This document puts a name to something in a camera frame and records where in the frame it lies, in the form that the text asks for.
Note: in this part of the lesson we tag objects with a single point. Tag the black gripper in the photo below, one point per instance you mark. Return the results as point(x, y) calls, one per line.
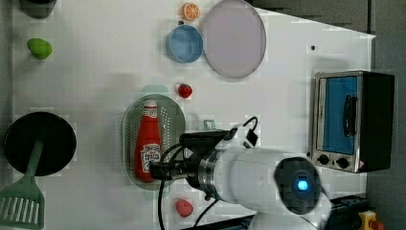
point(179, 166)

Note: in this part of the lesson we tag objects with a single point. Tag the red plush ketchup bottle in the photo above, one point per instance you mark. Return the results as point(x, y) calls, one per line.
point(148, 141)

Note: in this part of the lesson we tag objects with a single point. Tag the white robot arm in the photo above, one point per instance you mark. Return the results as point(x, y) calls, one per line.
point(284, 190)

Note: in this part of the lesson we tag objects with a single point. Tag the green oval strainer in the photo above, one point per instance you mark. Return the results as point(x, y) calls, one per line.
point(171, 125)

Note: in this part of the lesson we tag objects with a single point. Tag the pink strawberry toy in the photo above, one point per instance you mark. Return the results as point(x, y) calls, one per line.
point(183, 208)

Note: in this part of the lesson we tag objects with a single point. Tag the red strawberry toy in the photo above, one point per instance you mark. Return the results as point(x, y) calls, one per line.
point(184, 90)

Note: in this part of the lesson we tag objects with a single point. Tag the blue metal cup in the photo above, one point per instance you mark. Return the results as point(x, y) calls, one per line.
point(184, 44)

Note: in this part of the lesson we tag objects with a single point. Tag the black frying pan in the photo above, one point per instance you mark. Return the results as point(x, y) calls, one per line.
point(59, 144)

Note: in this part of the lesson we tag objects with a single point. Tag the large grey round plate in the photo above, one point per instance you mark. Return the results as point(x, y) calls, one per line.
point(235, 38)

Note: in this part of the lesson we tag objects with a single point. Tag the orange slice toy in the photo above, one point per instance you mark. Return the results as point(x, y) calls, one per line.
point(190, 11)

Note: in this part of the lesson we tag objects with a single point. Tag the green slotted spatula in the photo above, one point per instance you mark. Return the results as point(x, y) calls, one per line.
point(22, 202)

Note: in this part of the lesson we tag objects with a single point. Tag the silver toaster oven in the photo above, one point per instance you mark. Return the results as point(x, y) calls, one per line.
point(353, 116)

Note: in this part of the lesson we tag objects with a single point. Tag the yellow red clamp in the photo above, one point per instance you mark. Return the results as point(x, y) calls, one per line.
point(369, 221)

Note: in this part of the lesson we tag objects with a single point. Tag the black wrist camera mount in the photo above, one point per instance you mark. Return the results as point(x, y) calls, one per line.
point(238, 136)

